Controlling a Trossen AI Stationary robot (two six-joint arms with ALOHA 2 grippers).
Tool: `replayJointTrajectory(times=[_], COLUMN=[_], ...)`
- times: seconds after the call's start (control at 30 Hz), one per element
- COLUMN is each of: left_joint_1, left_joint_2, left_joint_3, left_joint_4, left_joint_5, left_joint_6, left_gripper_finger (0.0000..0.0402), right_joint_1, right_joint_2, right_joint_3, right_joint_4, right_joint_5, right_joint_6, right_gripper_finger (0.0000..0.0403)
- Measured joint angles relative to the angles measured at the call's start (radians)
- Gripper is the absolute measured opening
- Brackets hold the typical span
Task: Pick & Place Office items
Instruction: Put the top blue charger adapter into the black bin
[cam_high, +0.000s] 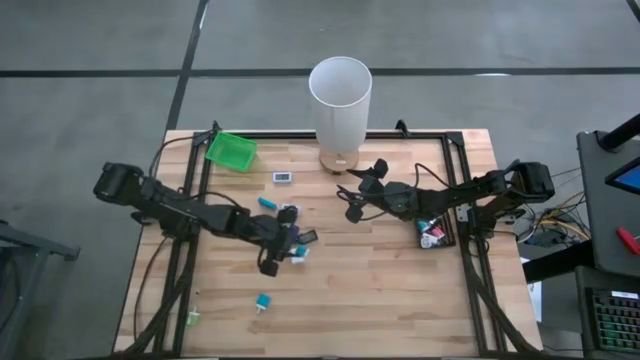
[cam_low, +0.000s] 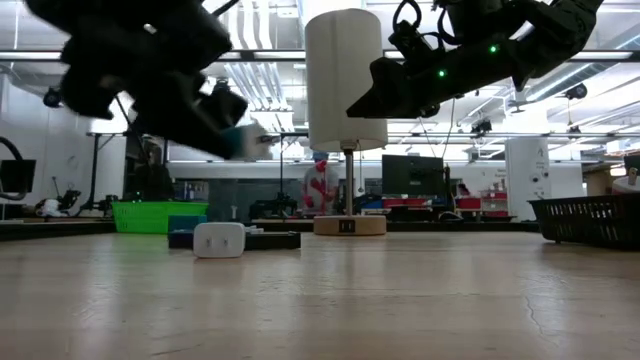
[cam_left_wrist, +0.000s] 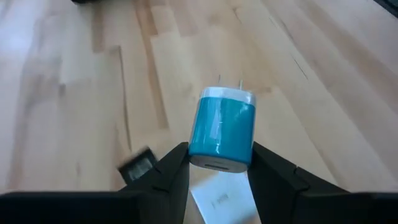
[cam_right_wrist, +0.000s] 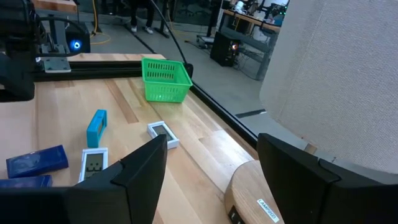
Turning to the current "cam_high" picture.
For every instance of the pale green clear wall charger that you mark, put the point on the pale green clear wall charger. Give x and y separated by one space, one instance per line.
193 318

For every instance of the teal marker case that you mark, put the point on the teal marker case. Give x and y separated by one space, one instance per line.
267 203

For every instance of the white digital display unit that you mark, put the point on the white digital display unit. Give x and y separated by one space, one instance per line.
292 205
282 177

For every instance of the white shade wooden base lamp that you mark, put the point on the white shade wooden base lamp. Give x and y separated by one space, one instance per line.
340 120

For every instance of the white paper sheet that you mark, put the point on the white paper sheet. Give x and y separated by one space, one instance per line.
536 300

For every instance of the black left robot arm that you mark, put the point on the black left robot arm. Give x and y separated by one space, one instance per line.
170 207

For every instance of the black equipment cart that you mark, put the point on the black equipment cart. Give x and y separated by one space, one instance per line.
600 225

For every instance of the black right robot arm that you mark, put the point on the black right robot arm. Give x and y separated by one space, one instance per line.
475 192

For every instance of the backlit keyboard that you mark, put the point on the backlit keyboard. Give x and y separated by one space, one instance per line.
617 320

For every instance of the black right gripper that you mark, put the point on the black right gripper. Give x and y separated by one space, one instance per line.
390 197

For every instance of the black frame clamp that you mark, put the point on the black frame clamp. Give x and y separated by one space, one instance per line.
215 126
401 128

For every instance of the dark blue card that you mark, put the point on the dark blue card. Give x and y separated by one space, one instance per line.
296 231

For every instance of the red white wall charger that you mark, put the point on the red white wall charger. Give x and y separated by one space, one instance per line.
440 233

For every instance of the black plastic basket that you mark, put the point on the black plastic basket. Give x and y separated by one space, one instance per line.
448 243

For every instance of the grey metal stand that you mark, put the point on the grey metal stand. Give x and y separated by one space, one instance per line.
35 245

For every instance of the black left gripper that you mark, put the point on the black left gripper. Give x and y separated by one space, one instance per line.
272 232

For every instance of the black aluminium table frame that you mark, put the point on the black aluminium table frame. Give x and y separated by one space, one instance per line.
285 135

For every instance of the blue screen tablet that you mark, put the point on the blue screen tablet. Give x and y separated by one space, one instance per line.
631 179

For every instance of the black digital display unit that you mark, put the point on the black digital display unit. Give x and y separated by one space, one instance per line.
310 237

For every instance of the green plastic basket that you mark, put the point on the green plastic basket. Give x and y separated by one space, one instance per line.
232 152

